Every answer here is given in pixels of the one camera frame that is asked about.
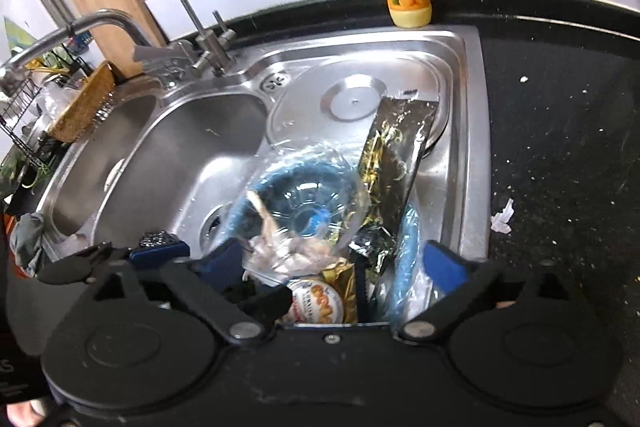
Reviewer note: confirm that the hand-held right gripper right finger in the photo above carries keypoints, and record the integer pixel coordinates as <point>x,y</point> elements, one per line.
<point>445,264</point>

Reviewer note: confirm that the gold snack wrapper round label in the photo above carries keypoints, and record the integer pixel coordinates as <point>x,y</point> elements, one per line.
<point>320,297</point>

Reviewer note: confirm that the person's left hand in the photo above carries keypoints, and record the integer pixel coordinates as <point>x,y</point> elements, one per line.
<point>22,414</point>

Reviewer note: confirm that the stainless steel sink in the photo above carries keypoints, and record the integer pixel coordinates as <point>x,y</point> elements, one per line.
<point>200,132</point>

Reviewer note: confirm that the white paper scrap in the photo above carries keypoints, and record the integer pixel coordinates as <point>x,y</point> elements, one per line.
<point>502,217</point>

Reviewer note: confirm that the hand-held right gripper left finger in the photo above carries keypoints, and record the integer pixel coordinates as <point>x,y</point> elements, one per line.
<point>220,259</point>

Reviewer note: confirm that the grey cloth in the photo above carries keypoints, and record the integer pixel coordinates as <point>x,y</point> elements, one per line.
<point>27,239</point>

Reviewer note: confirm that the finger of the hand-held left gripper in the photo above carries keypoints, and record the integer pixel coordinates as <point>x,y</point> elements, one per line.
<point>160,256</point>

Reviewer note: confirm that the blue bin with clear liner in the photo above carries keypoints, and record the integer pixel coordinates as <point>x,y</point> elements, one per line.
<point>310,187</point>

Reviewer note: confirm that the brown woven basket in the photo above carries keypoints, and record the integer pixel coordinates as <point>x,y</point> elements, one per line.
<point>85,107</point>

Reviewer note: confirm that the black crumpled wrapper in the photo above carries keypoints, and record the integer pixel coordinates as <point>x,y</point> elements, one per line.
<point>372,249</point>

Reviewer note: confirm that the clear plastic bag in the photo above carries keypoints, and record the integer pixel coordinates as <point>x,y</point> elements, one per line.
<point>290,247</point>

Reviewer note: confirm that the black gold foil bag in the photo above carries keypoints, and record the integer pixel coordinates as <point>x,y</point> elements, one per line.
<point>400,147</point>

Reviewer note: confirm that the steel wool scrubber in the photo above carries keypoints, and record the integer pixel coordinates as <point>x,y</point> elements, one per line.
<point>157,241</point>

